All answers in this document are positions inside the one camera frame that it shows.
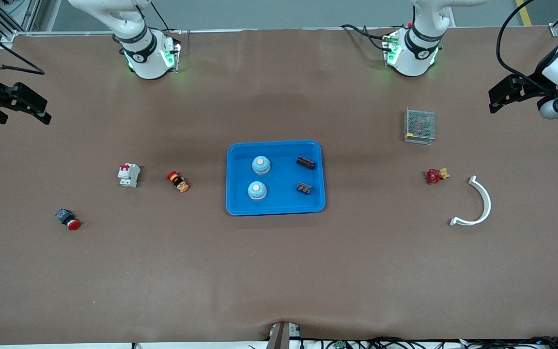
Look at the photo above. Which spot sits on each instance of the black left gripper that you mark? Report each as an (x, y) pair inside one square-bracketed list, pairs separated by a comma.
[(536, 80)]

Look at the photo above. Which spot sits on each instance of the black cylindrical capacitor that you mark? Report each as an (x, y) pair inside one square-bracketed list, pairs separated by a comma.
[(305, 163), (304, 188)]

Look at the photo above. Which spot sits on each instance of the blue call bell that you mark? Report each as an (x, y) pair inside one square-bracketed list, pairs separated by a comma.
[(256, 190), (261, 165)]

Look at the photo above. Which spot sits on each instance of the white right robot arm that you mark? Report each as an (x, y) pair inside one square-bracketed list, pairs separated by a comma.
[(146, 53)]

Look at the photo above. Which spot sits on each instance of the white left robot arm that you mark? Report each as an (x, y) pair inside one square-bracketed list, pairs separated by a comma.
[(414, 53)]

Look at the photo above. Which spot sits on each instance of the metal mesh power supply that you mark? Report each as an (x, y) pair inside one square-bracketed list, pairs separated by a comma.
[(420, 126)]

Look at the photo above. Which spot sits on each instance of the white circuit breaker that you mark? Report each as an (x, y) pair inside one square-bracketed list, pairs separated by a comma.
[(128, 175)]

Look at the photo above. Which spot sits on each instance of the red mushroom push button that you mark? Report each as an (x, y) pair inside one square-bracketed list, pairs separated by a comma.
[(68, 219)]

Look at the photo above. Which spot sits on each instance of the blue plastic tray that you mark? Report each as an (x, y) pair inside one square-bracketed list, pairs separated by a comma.
[(284, 203)]

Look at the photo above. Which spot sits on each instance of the brown table mat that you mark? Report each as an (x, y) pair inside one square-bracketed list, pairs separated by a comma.
[(279, 271)]

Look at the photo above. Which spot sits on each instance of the small green connector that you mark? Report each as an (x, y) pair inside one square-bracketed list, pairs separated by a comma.
[(340, 344)]

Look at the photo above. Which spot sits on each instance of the white curved plastic bracket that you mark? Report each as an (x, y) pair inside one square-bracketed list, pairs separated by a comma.
[(488, 203)]

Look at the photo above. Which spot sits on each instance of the orange black emergency switch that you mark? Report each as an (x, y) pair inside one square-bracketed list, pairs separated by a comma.
[(178, 182)]

